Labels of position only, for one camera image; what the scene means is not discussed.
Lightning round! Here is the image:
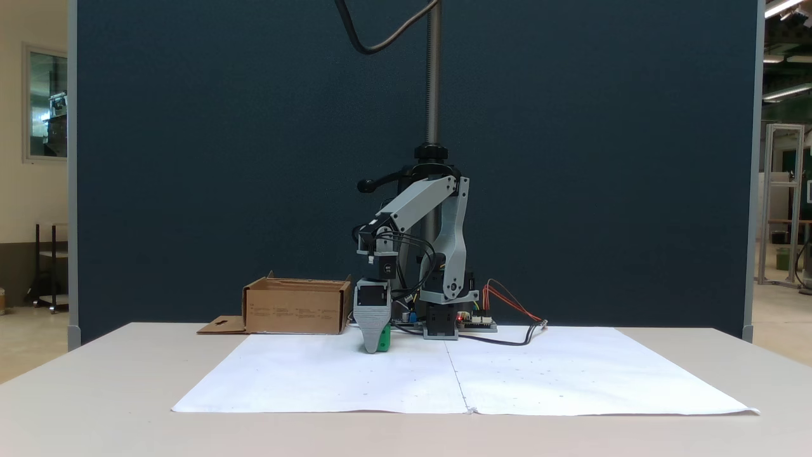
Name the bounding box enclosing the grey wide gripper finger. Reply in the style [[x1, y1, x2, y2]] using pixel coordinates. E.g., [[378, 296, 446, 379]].
[[353, 307, 391, 354]]

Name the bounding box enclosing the white paper sheet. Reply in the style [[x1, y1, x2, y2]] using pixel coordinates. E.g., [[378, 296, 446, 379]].
[[171, 331, 471, 414], [444, 326, 761, 417]]

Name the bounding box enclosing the brown cardboard box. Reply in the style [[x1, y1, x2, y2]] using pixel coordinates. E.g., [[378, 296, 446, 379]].
[[197, 271, 353, 336]]

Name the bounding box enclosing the dark blue partition panel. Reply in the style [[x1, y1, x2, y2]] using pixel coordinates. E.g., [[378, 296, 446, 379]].
[[68, 0, 766, 345]]

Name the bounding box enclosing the black rolling cart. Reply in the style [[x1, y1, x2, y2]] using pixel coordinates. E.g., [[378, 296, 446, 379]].
[[25, 222, 69, 314]]

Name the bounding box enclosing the ceiling strip light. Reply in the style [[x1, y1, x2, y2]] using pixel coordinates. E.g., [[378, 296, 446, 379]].
[[763, 83, 812, 103], [764, 0, 808, 19]]

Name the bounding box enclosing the black looped motor cable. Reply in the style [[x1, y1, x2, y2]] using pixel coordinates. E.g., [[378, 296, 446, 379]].
[[374, 231, 440, 303]]

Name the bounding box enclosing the black cable with orange end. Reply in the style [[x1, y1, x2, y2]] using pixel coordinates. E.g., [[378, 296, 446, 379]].
[[458, 279, 549, 347]]

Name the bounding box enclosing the black hanging camera cable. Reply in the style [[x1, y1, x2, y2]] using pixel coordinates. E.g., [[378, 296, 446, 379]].
[[334, 0, 441, 56]]

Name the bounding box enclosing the wall window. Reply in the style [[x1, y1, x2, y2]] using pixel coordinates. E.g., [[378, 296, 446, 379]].
[[22, 43, 69, 163]]

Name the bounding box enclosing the aluminium frame rack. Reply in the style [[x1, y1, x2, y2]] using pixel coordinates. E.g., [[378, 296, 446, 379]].
[[757, 123, 806, 288]]

